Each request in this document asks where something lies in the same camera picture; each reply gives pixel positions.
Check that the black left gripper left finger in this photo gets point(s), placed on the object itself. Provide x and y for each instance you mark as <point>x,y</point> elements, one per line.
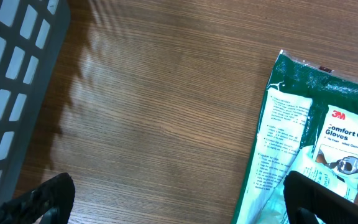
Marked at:
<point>51,202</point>

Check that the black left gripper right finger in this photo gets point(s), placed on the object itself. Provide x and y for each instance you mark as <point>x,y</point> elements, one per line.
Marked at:
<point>307,201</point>

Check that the green white 3M package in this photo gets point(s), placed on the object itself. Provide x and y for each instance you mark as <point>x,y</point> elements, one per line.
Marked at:
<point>304,104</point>

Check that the grey plastic shopping basket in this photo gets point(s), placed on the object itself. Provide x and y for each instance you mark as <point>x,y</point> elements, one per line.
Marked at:
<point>31,35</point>

